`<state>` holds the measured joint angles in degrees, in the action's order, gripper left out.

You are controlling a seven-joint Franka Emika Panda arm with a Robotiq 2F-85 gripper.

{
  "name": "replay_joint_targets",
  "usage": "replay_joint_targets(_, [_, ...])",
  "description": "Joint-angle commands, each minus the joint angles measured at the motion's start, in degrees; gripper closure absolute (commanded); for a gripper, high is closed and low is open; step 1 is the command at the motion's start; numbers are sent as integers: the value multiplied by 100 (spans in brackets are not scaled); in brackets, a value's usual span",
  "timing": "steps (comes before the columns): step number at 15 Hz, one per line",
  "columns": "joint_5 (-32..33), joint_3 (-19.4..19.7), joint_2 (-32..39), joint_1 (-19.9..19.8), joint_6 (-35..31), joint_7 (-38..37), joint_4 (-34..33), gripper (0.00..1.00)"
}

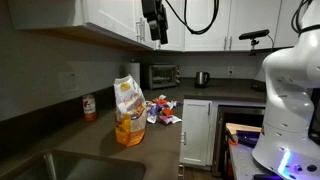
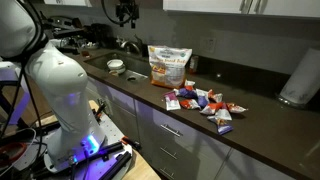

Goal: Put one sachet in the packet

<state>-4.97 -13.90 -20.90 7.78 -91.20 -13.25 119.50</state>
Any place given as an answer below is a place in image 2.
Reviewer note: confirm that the dark purple sachet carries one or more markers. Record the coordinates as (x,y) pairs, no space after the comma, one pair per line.
(185,93)

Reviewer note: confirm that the dark coffee machine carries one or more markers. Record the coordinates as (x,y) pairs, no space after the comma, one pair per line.
(101,36)

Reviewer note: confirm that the white paper towel roll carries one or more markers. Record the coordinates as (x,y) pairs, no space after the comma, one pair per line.
(301,80)

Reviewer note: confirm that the black clamp bar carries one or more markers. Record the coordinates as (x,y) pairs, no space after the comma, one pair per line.
(115,160)

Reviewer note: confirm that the small orange bottle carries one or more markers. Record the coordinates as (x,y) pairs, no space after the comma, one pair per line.
(193,65)

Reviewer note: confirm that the small red sachet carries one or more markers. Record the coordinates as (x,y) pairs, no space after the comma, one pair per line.
(189,88)

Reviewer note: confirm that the grey lower cabinet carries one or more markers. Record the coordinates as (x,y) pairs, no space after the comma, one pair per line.
(173,146)

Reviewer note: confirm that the purple sachet with orange print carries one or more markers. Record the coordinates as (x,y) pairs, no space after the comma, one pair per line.
(222,126)

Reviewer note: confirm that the steel kitchen sink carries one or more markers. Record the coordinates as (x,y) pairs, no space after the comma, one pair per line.
(133,66)

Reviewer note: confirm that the red sachet with white end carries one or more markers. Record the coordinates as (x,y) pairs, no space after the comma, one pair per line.
(216,96)

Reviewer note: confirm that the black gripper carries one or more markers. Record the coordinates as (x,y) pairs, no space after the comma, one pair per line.
(127,9)

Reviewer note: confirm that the blue purple sachet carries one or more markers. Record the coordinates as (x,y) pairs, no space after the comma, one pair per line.
(202,99)

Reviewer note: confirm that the white upper cabinet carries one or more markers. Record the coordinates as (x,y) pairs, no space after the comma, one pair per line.
(246,7)

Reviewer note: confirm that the white purple flat sachet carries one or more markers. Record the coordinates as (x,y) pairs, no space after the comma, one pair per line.
(171,101)

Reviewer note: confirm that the chrome faucet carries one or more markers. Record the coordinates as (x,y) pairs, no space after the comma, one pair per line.
(130,45)

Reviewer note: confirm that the large white orange snack packet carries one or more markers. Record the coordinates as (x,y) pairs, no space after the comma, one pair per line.
(169,66)

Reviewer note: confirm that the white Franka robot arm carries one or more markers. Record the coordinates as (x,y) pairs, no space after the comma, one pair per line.
(56,86)

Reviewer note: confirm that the purple lit stand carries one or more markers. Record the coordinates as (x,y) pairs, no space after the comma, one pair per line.
(15,103)

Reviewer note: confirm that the red white long sachet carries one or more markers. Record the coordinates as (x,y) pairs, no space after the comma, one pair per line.
(211,108)

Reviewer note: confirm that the red orange sachet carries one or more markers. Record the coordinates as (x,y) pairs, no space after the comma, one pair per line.
(190,104)

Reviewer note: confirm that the perforated robot base plate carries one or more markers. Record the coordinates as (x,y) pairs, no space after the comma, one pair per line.
(110,133)

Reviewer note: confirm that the white bowl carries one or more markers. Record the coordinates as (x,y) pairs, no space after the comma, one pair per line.
(116,65)

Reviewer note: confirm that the wall power outlet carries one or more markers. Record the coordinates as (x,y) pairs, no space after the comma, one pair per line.
(210,45)

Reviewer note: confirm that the red white pointed sachet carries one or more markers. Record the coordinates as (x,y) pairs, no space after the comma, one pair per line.
(236,107)

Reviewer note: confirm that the white grey sachet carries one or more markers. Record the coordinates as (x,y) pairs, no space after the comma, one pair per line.
(223,114)

